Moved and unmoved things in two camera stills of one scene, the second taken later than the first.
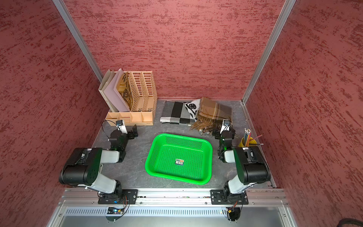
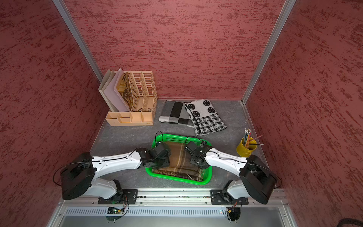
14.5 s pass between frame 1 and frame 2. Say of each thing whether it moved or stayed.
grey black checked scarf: stayed
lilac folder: stayed
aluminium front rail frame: stayed
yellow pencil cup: stayed
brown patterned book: stayed
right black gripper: moved
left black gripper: moved
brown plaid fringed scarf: moved
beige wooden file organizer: stayed
